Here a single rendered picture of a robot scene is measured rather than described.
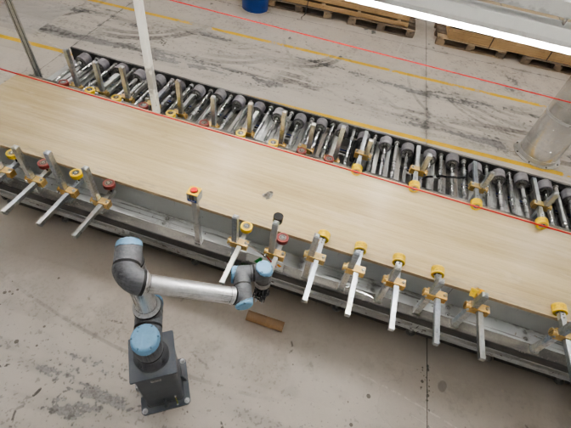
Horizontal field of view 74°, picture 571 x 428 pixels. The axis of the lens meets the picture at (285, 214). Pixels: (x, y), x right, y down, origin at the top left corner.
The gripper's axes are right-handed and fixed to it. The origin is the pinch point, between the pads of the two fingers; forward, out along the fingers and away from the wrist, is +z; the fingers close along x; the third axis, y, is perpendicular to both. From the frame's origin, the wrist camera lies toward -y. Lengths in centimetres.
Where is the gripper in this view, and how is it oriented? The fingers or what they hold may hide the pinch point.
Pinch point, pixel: (261, 297)
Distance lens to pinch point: 231.9
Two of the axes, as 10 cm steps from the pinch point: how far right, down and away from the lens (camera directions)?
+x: 9.5, 3.0, -1.0
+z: -1.3, 6.6, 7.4
